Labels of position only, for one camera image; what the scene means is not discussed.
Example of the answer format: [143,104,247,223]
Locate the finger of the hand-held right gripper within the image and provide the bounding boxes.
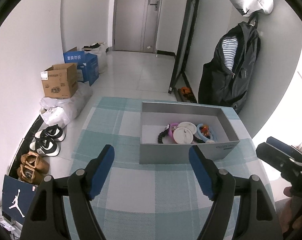
[256,142,296,178]
[266,136,302,161]

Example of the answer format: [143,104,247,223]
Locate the black metal frame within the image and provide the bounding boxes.
[168,0,204,94]

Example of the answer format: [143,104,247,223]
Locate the light blue bracelet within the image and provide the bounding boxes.
[196,123,219,143]

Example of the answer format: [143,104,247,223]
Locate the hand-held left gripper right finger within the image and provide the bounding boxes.
[188,145,283,240]

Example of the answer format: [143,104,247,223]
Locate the teal checkered tablecloth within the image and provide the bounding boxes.
[63,96,276,240]

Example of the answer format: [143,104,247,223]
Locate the navy shoe box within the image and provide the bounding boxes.
[1,174,39,225]

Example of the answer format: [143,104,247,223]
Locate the brown cardboard box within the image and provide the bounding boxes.
[41,63,79,98]

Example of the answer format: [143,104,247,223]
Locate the black jacket with striped shirt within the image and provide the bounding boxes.
[198,21,261,114]

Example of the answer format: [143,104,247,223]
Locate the brown shoe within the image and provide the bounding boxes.
[20,151,50,174]
[17,164,44,184]

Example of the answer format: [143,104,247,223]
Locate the white round pendant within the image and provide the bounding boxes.
[178,121,198,133]
[173,127,194,144]

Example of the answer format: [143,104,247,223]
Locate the clear plastic bags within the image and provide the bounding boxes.
[39,82,93,128]

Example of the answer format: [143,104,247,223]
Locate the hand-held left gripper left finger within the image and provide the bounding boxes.
[20,144,115,240]

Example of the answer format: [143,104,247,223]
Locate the grey cardboard box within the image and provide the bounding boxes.
[140,101,241,165]

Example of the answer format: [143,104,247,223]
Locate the white and black sneaker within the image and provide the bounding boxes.
[30,138,60,157]
[35,124,66,142]

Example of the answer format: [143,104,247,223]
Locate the blue cardboard box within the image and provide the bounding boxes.
[63,46,99,87]

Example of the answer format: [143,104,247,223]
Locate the white bag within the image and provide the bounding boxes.
[81,42,108,74]

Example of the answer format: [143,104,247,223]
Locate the orange object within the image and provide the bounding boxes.
[178,87,193,98]

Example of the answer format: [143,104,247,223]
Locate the grey door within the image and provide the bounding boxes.
[113,0,166,53]

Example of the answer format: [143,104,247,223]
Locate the striped cloth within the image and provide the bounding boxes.
[221,37,239,70]

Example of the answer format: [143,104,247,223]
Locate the person's right hand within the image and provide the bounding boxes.
[278,186,298,233]

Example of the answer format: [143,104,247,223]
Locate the white power strip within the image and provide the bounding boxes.
[0,217,16,232]

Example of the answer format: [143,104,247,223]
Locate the purple bracelet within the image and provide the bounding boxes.
[167,122,179,138]

